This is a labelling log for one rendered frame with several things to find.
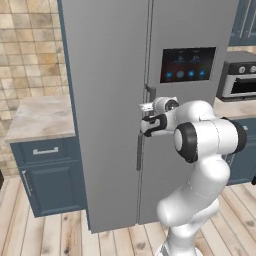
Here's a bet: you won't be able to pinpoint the long grey fridge door handle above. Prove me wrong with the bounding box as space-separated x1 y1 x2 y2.
135 132 144 172

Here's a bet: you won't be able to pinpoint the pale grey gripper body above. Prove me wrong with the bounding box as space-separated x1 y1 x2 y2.
138 102 155 113

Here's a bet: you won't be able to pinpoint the silver cupboard door handle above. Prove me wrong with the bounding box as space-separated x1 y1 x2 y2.
21 169 33 198

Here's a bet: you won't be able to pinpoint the blue fridge side panel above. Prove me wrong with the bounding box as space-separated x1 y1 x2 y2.
56 0 92 232

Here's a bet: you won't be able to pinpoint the blue wall cupboards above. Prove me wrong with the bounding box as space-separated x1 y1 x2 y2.
228 0 256 48

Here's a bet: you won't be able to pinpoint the silver drawer handle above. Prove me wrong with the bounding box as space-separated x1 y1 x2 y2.
32 146 60 156

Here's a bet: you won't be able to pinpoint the blue cupboard door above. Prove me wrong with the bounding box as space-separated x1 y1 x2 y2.
19 162 87 218

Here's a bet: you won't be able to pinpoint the blue base cupboards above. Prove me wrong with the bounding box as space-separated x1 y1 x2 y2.
221 116 256 186

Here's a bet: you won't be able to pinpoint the grey fridge door with screen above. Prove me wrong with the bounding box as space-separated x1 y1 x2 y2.
137 0 240 225

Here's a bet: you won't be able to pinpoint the blue drawer front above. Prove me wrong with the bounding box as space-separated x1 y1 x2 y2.
9 137 80 167

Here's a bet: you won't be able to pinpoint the silver and black toaster oven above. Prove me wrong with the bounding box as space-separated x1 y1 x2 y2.
216 50 256 102

